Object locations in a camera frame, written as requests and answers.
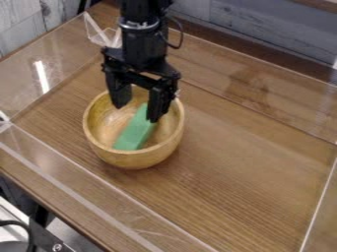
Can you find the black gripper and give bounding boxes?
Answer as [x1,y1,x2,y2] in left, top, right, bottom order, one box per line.
[101,19,182,123]

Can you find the green rectangular block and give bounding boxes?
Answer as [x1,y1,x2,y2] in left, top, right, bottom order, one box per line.
[113,103,156,151]

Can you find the brown wooden bowl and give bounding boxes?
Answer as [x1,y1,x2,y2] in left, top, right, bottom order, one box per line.
[81,88,186,170]

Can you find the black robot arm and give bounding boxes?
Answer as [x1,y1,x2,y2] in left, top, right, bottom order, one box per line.
[101,0,183,123]

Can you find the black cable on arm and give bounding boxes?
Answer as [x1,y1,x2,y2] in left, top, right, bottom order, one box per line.
[159,14,184,51]

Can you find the black metal table frame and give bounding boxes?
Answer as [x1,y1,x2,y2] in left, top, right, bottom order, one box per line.
[0,175,75,252]

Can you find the black cable under table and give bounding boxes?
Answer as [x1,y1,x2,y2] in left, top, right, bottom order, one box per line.
[0,220,37,252]

